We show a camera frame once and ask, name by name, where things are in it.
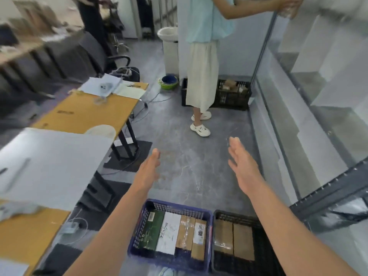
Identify chrome chair base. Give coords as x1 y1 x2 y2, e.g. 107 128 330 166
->
113 34 130 54

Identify black storage crate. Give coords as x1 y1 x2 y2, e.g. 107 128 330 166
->
181 78 253 111

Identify blue plastic crate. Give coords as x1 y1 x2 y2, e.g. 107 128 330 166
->
127 199 214 275

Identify person's right hand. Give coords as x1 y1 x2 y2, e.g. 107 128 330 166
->
228 137 266 196

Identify white cardboard box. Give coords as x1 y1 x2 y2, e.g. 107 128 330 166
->
155 212 182 256

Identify brown cardboard box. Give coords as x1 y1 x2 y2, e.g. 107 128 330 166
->
213 218 234 255

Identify loose white paper sheets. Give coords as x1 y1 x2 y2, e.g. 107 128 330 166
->
78 73 124 97

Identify green plastic bowl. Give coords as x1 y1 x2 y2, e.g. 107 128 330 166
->
158 75 179 90

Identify person's left forearm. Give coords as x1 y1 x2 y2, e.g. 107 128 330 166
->
63 185 150 276

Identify large white board sheet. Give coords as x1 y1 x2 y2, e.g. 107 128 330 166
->
0 128 115 212

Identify green cardboard box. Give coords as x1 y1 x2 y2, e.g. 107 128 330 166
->
133 209 166 250

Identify large plain brown box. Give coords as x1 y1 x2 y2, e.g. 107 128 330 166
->
233 223 256 261

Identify black floor cable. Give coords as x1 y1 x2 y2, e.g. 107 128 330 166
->
131 93 173 124

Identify black plastic crate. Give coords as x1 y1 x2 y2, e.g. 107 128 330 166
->
211 209 287 276

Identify white paper pad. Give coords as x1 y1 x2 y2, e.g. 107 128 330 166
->
113 82 147 100

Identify clear plastic bag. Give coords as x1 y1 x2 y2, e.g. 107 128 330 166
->
93 82 114 105

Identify black office chair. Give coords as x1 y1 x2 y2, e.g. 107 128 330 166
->
77 0 131 75

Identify person's left hand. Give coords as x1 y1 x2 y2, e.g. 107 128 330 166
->
133 148 161 196

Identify long taped brown box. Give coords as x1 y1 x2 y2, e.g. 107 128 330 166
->
175 215 196 252

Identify brown box handwritten label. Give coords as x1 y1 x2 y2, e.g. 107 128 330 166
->
191 218 207 261

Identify white power strip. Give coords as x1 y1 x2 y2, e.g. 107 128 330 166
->
62 222 80 234

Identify person's right forearm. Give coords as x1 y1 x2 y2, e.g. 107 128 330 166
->
247 181 360 276

